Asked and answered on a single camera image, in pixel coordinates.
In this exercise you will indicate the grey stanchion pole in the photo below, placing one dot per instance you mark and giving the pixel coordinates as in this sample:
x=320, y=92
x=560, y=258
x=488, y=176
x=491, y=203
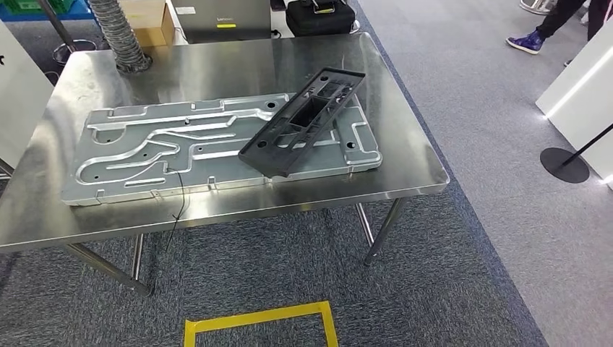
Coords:
x=74, y=48

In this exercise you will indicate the chrome stanchion base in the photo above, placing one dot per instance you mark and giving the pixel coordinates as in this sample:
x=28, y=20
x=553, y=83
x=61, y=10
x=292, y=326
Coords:
x=536, y=6

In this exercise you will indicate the cardboard box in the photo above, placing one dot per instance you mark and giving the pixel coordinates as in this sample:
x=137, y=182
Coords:
x=153, y=21

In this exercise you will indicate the stamped silver metal panel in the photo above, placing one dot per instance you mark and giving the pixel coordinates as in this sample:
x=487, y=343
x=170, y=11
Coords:
x=143, y=139

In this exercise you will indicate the black device yellow label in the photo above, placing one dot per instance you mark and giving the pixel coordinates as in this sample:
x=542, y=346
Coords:
x=324, y=6

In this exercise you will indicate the chrome stanchion post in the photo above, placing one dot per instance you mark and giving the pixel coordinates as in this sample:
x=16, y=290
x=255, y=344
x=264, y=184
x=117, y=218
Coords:
x=354, y=26

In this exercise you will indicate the black carry case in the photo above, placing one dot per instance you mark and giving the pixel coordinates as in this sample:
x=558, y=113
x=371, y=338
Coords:
x=321, y=21

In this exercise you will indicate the grey laptop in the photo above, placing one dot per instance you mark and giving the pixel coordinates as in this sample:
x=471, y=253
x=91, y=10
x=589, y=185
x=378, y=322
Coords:
x=220, y=19

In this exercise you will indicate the long black plastic part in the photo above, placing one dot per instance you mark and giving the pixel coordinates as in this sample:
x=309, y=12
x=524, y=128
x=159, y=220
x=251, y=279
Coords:
x=287, y=153

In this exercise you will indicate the stainless steel workbench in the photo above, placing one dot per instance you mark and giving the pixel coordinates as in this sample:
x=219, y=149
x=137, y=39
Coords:
x=215, y=67

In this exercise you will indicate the black round stand base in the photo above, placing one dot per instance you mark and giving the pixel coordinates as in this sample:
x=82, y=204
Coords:
x=565, y=167

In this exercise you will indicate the blue metal frame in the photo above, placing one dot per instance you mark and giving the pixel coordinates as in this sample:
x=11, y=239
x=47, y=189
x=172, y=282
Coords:
x=48, y=15

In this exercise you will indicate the person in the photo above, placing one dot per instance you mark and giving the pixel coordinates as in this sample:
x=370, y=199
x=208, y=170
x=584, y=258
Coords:
x=527, y=43

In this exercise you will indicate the white board panel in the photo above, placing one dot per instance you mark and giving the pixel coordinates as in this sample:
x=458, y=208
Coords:
x=21, y=96

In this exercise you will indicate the green plastic crate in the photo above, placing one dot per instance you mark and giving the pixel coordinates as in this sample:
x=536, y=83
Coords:
x=28, y=5

